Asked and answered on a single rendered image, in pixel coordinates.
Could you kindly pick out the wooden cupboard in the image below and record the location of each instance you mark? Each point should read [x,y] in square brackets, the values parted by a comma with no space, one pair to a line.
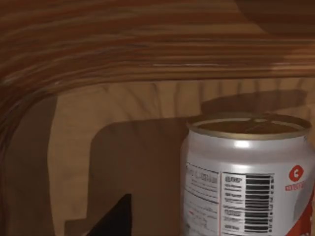
[123,61]

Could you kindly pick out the red and white can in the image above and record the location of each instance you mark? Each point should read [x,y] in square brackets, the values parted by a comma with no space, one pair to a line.
[246,182]

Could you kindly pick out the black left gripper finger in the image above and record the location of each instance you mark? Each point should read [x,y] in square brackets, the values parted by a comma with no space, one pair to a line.
[120,218]

